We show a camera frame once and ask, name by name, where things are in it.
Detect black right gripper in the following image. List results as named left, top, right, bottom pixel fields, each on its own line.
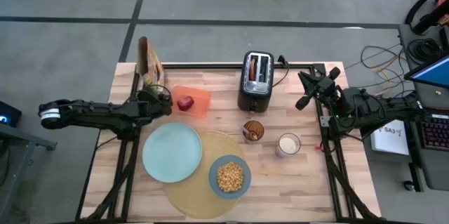
left=295, top=66, right=347, bottom=112

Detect grey metal stand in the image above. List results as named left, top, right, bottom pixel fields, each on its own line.
left=0, top=124, right=58, bottom=218

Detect panda cereal box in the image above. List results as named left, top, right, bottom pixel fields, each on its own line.
left=136, top=36, right=166, bottom=91

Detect laptop with blue screen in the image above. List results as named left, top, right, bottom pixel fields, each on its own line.
left=403, top=53, right=449, bottom=90

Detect white printed paper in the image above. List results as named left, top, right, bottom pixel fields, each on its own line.
left=370, top=119, right=410, bottom=157

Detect amber glass cup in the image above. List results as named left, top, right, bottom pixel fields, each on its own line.
left=241, top=120, right=265, bottom=145

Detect orange plastic tray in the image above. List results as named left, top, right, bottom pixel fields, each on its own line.
left=171, top=85, right=213, bottom=119

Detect pale blue plate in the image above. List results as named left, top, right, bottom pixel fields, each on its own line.
left=142, top=122, right=203, bottom=184

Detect black toaster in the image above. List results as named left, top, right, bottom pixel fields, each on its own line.
left=237, top=50, right=275, bottom=114

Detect black curved hose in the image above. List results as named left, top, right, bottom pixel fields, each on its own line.
left=405, top=0, right=449, bottom=25

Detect black backlit keyboard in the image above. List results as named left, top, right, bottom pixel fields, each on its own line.
left=420, top=114, right=449, bottom=151

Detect orange and black tool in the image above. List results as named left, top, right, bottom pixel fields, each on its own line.
left=412, top=0, right=449, bottom=35

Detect red apple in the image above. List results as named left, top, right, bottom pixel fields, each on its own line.
left=177, top=95, right=195, bottom=112

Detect round woven straw placemat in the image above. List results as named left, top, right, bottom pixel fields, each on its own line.
left=163, top=131, right=248, bottom=220

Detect yellow cereal pieces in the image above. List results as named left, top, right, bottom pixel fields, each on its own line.
left=216, top=161, right=244, bottom=193

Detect coiled black cable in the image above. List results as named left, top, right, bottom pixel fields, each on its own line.
left=406, top=37, right=443, bottom=62

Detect black box with blue light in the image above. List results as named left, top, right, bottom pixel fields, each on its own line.
left=0, top=100, right=22, bottom=129

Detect blue bowl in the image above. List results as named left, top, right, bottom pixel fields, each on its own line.
left=208, top=154, right=252, bottom=201

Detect loose floor cable bundle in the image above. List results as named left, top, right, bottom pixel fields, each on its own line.
left=361, top=43, right=418, bottom=98

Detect purple spoon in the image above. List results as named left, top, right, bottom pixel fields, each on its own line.
left=241, top=124, right=259, bottom=140

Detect black toaster cable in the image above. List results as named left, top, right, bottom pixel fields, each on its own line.
left=272, top=54, right=290, bottom=88

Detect clear glass of pale grain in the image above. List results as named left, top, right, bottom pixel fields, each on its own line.
left=275, top=132, right=302, bottom=159

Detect grey side desk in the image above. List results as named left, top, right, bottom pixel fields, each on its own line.
left=398, top=23, right=449, bottom=192

